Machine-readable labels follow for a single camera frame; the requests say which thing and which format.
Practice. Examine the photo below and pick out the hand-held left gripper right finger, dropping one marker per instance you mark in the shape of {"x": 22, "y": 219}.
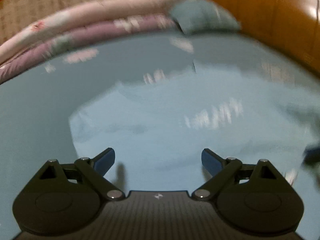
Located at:
{"x": 211, "y": 163}

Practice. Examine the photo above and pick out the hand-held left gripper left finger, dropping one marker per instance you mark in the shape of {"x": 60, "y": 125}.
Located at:
{"x": 103, "y": 162}

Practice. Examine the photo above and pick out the light blue printed t-shirt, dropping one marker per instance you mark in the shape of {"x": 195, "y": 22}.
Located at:
{"x": 162, "y": 130}

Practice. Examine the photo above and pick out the blue floral pillow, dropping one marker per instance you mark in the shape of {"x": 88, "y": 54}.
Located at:
{"x": 202, "y": 15}

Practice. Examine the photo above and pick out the purple floral quilt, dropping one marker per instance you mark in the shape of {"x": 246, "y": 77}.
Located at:
{"x": 100, "y": 28}

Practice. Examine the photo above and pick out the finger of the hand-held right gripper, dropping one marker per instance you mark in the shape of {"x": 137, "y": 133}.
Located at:
{"x": 313, "y": 156}

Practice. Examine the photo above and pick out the pink floral quilt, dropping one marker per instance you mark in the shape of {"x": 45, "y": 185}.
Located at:
{"x": 100, "y": 10}

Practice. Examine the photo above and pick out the wooden headboard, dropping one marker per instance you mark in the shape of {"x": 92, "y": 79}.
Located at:
{"x": 270, "y": 12}

